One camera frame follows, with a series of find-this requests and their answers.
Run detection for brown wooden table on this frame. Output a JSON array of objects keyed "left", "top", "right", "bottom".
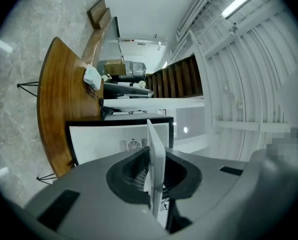
[{"left": 16, "top": 36, "right": 114, "bottom": 185}]

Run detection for dark cabinet with handle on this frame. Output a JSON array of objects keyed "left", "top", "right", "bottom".
[{"left": 103, "top": 81, "right": 155, "bottom": 99}]

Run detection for plastic-wrapped water jugs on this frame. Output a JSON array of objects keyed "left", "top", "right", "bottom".
[{"left": 125, "top": 60, "right": 148, "bottom": 81}]

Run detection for brown wooden staircase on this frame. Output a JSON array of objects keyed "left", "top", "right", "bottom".
[{"left": 146, "top": 53, "right": 204, "bottom": 99}]

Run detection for white tissue pack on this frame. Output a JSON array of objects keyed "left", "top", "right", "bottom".
[{"left": 83, "top": 64, "right": 103, "bottom": 90}]

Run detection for wooden step block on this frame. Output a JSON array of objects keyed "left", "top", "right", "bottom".
[
  {"left": 86, "top": 0, "right": 107, "bottom": 26},
  {"left": 96, "top": 7, "right": 112, "bottom": 31}
]

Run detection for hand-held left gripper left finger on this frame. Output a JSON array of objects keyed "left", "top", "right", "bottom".
[{"left": 23, "top": 146, "right": 169, "bottom": 240}]

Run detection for black cabinet with yellow label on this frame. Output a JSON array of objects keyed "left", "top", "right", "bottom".
[{"left": 65, "top": 115, "right": 175, "bottom": 167}]

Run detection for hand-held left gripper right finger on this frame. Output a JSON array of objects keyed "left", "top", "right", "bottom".
[{"left": 163, "top": 146, "right": 249, "bottom": 240}]

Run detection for closed cardboard box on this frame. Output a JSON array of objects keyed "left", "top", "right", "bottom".
[{"left": 103, "top": 58, "right": 127, "bottom": 76}]

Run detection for long ceiling light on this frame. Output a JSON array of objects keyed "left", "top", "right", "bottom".
[{"left": 221, "top": 0, "right": 268, "bottom": 20}]

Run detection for long wooden platform edge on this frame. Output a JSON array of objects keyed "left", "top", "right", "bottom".
[{"left": 81, "top": 17, "right": 115, "bottom": 68}]

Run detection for person in dark shirt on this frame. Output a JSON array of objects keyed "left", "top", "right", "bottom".
[{"left": 266, "top": 126, "right": 298, "bottom": 160}]

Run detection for white wire grid rack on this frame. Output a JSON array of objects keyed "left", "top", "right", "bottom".
[{"left": 131, "top": 118, "right": 167, "bottom": 221}]

